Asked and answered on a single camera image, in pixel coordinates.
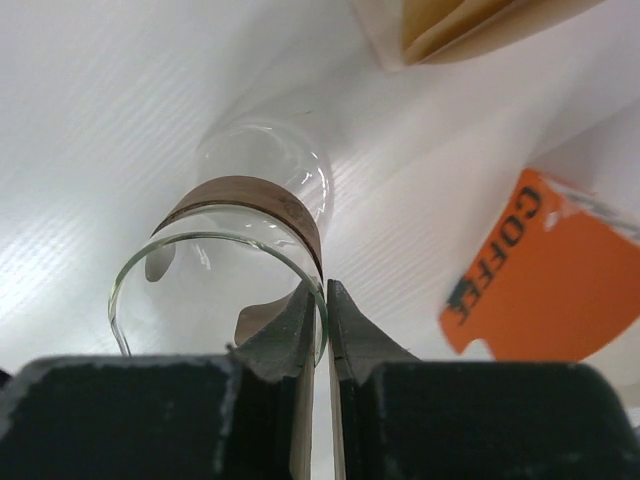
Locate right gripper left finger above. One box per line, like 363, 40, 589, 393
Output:
1, 287, 316, 479

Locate white coffee filter pack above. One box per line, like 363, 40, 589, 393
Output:
439, 168, 639, 362

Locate brown coffee filter pack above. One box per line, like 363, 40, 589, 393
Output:
351, 0, 599, 72

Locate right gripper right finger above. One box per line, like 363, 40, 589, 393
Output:
327, 280, 639, 479

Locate clear glass dripper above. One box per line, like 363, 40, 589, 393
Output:
107, 109, 334, 357

